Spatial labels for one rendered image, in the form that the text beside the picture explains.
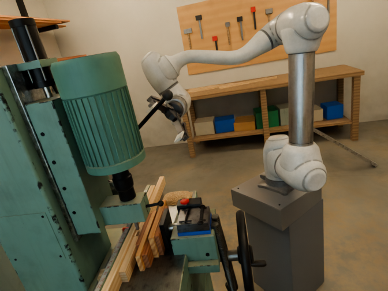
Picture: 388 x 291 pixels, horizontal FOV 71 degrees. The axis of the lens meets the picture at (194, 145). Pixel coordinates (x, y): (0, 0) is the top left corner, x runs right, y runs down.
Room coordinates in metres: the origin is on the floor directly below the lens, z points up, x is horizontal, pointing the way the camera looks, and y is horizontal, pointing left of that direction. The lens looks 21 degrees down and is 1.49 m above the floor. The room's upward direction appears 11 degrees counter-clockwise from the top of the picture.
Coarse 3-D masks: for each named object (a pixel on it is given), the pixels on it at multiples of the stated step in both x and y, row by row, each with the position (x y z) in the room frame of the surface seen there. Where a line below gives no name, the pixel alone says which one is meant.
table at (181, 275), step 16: (176, 208) 0.91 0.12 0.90; (160, 256) 0.67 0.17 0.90; (176, 256) 0.66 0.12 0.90; (144, 272) 0.62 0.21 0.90; (160, 272) 0.61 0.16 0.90; (176, 272) 0.60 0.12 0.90; (192, 272) 0.64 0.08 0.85; (208, 272) 0.63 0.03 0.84; (128, 288) 0.57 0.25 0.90; (144, 288) 0.56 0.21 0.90; (160, 288) 0.55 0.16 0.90; (176, 288) 0.54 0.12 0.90
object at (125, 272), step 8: (160, 184) 1.07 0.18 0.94; (160, 192) 1.03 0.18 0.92; (152, 200) 0.94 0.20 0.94; (152, 208) 0.91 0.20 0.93; (136, 232) 0.76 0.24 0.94; (136, 240) 0.72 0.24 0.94; (136, 248) 0.69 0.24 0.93; (128, 256) 0.65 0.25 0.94; (128, 264) 0.62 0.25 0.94; (120, 272) 0.60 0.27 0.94; (128, 272) 0.61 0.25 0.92; (128, 280) 0.60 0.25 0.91
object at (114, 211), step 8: (144, 192) 0.78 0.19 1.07; (104, 200) 0.78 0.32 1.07; (112, 200) 0.77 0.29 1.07; (120, 200) 0.76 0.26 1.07; (136, 200) 0.74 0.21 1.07; (144, 200) 0.75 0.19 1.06; (104, 208) 0.74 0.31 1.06; (112, 208) 0.73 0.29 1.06; (120, 208) 0.73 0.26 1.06; (128, 208) 0.73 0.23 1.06; (136, 208) 0.72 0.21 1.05; (144, 208) 0.74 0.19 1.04; (104, 216) 0.74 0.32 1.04; (112, 216) 0.74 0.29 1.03; (120, 216) 0.73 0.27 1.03; (128, 216) 0.73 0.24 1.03; (136, 216) 0.72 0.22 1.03; (144, 216) 0.72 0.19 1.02; (112, 224) 0.74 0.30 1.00
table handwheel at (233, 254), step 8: (240, 216) 0.72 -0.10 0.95; (240, 224) 0.68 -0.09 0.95; (240, 232) 0.66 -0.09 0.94; (240, 240) 0.64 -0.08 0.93; (240, 248) 0.62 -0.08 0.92; (248, 248) 0.62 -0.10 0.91; (232, 256) 0.70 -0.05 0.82; (240, 256) 0.61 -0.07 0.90; (248, 256) 0.60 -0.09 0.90; (248, 264) 0.59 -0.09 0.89; (248, 272) 0.58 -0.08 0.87; (248, 280) 0.57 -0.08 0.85; (248, 288) 0.56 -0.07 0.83
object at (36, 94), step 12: (12, 72) 0.73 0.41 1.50; (24, 72) 0.77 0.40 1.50; (12, 84) 0.72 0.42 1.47; (24, 84) 0.75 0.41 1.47; (24, 96) 0.73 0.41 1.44; (36, 96) 0.78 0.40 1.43; (24, 108) 0.72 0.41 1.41; (24, 120) 0.72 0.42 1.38; (36, 144) 0.72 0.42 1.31; (48, 168) 0.72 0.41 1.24; (60, 192) 0.72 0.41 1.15; (60, 204) 0.72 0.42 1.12; (72, 228) 0.72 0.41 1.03
